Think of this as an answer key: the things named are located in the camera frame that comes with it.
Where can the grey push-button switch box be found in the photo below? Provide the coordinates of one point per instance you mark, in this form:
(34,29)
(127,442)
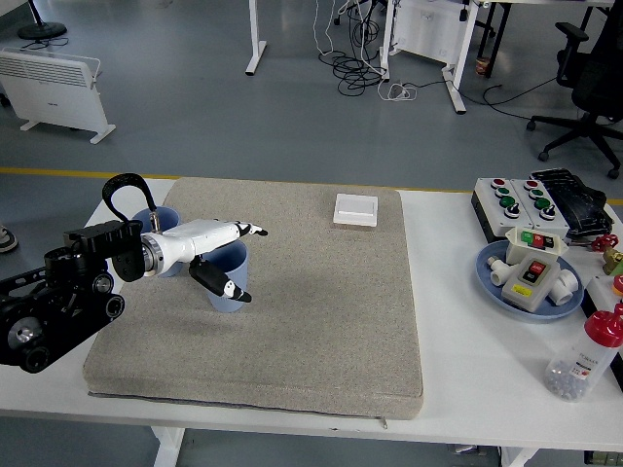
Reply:
(525,287)

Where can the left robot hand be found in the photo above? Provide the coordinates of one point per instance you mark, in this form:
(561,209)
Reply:
(194,240)

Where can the grey-brown mat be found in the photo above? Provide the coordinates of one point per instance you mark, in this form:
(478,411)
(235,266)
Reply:
(302,311)

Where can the white pipe coupling fitting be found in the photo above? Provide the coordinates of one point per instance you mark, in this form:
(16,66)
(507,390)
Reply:
(564,289)

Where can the blue ribbed cup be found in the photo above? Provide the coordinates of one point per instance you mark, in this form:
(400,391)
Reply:
(234,262)
(165,216)

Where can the white table leg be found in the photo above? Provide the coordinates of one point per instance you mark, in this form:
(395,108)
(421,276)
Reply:
(518,458)
(168,447)

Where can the small tin can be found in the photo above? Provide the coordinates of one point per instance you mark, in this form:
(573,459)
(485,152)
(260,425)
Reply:
(483,66)

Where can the white panel heater under desk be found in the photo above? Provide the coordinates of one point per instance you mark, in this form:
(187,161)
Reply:
(428,29)

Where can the white wall switch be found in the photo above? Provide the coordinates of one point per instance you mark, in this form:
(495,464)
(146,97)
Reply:
(355,210)

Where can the black desk frame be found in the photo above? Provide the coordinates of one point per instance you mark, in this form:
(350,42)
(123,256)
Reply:
(487,39)

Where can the black round stand base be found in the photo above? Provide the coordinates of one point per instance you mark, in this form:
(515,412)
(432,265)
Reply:
(43,30)

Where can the white pipe tee fitting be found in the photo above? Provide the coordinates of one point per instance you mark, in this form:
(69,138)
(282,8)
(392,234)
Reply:
(499,272)

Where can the black office chair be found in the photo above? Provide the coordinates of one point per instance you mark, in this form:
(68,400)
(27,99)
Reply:
(598,82)

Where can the clear bottle red cap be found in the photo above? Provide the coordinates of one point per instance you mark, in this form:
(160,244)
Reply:
(579,365)

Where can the green crate under table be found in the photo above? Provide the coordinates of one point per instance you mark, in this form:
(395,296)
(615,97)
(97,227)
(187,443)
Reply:
(603,459)

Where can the emergency stop button box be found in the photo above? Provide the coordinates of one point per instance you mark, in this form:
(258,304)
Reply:
(601,292)

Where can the blue plate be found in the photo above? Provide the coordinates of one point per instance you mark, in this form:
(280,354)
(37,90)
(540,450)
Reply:
(487,287)

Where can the person's shoe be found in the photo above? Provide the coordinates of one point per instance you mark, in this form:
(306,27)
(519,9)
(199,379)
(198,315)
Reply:
(6,240)

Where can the cream switch box coloured buttons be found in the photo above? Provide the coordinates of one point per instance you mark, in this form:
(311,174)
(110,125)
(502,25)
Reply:
(523,248)

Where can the white panel heater on feet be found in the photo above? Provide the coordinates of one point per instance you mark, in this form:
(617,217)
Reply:
(53,92)

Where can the white desk leg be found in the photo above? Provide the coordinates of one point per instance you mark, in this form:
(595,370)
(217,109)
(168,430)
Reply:
(457,73)
(256,48)
(387,44)

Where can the black foot pedal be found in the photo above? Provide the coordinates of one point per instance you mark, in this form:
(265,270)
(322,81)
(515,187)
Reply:
(579,199)

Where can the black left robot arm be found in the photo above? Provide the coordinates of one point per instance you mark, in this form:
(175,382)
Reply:
(73,292)

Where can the white button control box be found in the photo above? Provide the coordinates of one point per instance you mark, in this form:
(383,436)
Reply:
(552,221)
(496,214)

